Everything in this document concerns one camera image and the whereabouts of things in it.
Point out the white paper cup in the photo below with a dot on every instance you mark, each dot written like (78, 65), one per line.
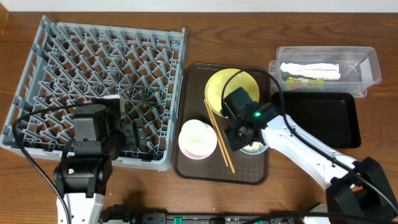
(194, 137)

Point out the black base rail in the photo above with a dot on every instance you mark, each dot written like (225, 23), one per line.
(130, 215)

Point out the wooden chopstick right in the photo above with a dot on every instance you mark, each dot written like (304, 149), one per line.
(227, 153)

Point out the wooden chopstick left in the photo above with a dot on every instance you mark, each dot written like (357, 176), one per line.
(218, 135)

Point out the wooden chopstick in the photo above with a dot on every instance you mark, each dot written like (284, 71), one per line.
(218, 135)
(227, 153)

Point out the brown plastic serving tray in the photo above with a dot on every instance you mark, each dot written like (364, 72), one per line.
(249, 169)

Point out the green orange snack wrapper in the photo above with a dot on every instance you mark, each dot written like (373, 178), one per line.
(304, 80)

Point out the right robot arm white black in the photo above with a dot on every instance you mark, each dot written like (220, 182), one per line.
(356, 191)

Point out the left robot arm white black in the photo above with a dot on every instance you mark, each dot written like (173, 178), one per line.
(86, 162)

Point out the clear plastic waste bin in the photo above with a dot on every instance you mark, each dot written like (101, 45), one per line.
(359, 68)

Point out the black rectangular tray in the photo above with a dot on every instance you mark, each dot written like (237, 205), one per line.
(330, 117)

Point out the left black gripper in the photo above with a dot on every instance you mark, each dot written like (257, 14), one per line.
(138, 132)

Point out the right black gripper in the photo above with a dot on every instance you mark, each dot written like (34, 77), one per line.
(234, 144)

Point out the yellow round plate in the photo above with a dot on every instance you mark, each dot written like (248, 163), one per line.
(215, 84)

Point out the pink white small plate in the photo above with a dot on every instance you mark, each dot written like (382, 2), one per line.
(212, 143)

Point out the light blue bowl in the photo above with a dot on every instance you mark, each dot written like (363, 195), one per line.
(254, 148)

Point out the grey plastic dishwasher rack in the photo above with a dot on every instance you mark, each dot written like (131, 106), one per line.
(74, 63)

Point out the white crumpled tissue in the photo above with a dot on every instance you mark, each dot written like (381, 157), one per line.
(327, 71)

